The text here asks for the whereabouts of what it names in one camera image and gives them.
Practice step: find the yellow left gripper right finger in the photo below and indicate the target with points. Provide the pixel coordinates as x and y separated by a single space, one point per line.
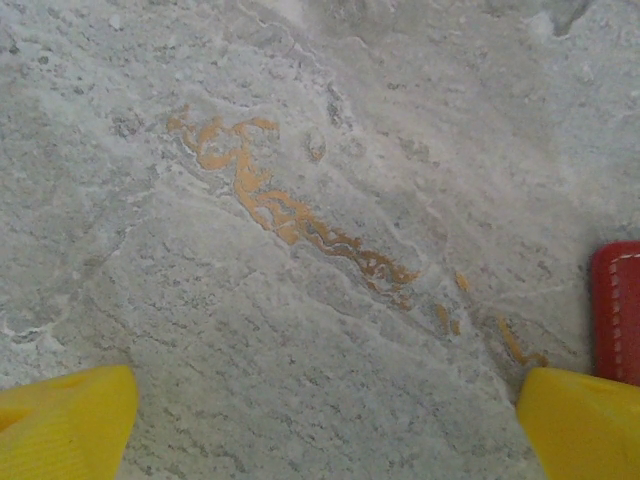
590 430

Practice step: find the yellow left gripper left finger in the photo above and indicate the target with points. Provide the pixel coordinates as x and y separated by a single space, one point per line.
60 430

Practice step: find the red-framed grey tray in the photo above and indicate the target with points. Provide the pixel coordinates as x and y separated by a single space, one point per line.
617 310

